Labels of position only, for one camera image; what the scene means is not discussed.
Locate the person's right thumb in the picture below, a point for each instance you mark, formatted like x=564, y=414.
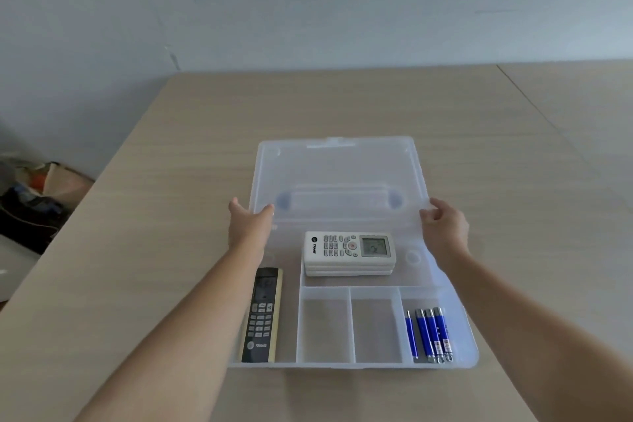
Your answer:
x=428, y=215

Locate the white remote control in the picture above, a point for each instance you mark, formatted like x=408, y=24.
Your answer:
x=346, y=267
x=349, y=245

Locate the person's right hand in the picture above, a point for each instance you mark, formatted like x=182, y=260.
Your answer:
x=451, y=231

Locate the blue battery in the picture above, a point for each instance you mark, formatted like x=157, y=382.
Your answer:
x=435, y=335
x=444, y=335
x=411, y=335
x=425, y=335

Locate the clear plastic organizer box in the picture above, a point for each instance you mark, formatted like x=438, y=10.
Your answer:
x=376, y=327

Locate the black and beige remote control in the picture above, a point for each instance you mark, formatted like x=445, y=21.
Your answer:
x=261, y=315

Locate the person's left hand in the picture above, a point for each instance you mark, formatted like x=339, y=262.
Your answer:
x=250, y=229

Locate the person's left forearm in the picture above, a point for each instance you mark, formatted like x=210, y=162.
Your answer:
x=183, y=337

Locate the black bag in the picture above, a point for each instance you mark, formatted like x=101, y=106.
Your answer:
x=27, y=219

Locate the clear plastic box lid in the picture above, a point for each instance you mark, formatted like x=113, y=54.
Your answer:
x=341, y=174

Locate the white appliance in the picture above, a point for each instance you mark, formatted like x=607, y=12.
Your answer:
x=15, y=268

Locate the person's left thumb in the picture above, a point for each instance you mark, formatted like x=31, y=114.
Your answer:
x=267, y=213

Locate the person's right forearm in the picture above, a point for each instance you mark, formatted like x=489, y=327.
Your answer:
x=524, y=332

